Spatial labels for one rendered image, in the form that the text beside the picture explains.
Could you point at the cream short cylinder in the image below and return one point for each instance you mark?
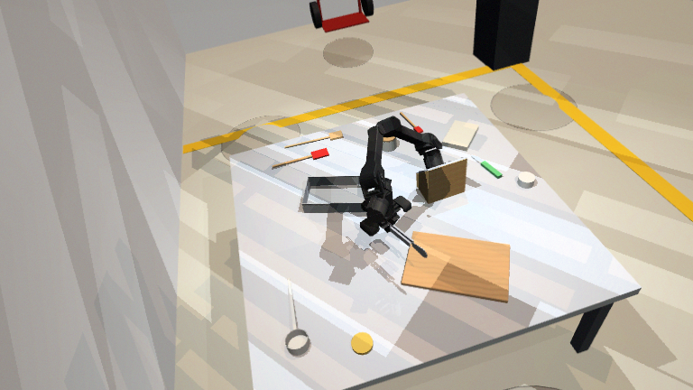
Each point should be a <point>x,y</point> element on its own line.
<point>526,180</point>

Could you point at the orange round disc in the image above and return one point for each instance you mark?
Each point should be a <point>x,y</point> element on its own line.
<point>362,343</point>

